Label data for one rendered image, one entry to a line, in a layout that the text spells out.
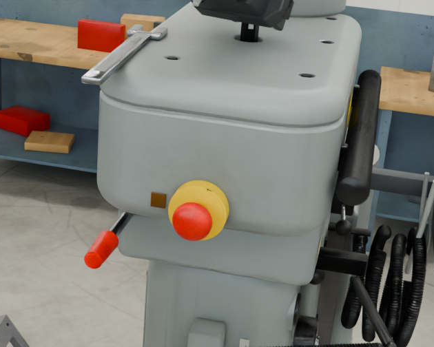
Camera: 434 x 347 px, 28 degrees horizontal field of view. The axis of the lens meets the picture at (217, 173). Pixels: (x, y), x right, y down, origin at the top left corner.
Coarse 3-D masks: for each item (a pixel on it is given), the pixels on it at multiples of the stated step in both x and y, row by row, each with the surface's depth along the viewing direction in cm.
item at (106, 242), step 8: (120, 216) 98; (128, 216) 98; (120, 224) 96; (104, 232) 92; (112, 232) 93; (120, 232) 95; (96, 240) 91; (104, 240) 91; (112, 240) 92; (96, 248) 89; (104, 248) 90; (112, 248) 91; (88, 256) 88; (96, 256) 89; (104, 256) 89; (88, 264) 89; (96, 264) 89
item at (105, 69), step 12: (132, 36) 97; (144, 36) 97; (156, 36) 99; (120, 48) 92; (132, 48) 92; (108, 60) 87; (120, 60) 87; (96, 72) 82; (108, 72) 83; (96, 84) 81
